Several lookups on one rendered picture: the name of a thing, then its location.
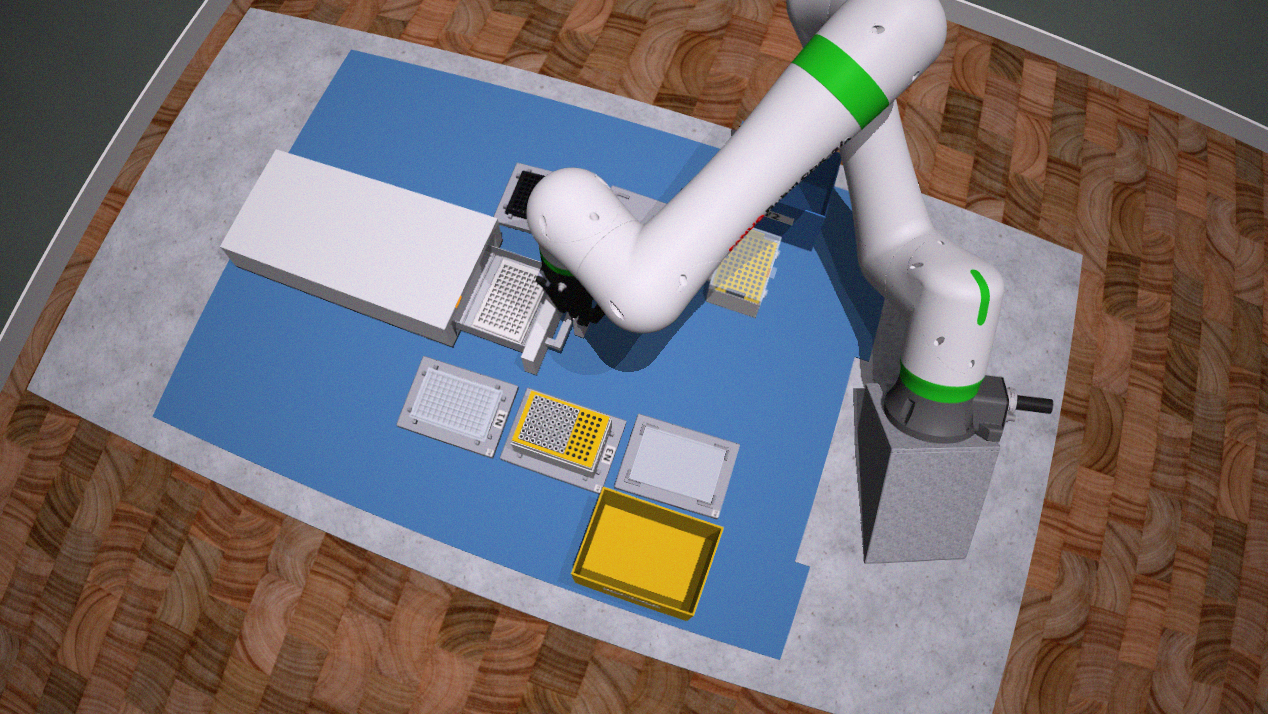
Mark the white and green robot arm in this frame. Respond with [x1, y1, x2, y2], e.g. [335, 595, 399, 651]
[526, 0, 1052, 444]

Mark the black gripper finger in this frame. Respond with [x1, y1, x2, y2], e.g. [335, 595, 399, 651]
[535, 268, 579, 336]
[577, 298, 605, 339]

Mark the blue bench mat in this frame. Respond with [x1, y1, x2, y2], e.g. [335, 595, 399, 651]
[152, 49, 885, 659]

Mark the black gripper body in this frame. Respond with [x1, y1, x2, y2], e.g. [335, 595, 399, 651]
[554, 287, 593, 301]

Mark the dark blue open bin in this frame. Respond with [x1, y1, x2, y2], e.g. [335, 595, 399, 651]
[754, 152, 842, 252]

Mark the yellow open bin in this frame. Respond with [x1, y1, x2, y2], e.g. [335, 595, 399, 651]
[571, 487, 724, 621]

